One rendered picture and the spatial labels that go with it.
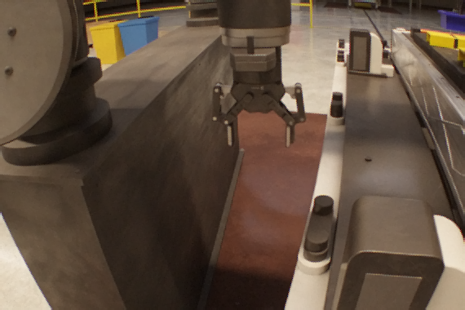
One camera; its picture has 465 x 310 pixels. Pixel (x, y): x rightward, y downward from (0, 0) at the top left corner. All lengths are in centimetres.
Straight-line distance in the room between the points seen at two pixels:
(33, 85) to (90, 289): 56
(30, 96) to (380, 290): 31
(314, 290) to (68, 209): 43
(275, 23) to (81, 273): 59
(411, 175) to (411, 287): 35
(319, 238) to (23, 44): 36
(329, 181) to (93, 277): 49
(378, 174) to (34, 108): 47
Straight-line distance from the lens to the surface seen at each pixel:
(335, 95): 88
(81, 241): 69
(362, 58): 108
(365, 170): 57
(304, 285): 43
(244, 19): 49
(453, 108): 58
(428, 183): 57
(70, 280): 81
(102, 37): 601
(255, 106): 57
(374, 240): 22
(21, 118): 34
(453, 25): 177
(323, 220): 47
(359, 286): 24
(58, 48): 32
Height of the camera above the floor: 116
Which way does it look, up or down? 29 degrees down
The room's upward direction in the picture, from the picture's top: 3 degrees counter-clockwise
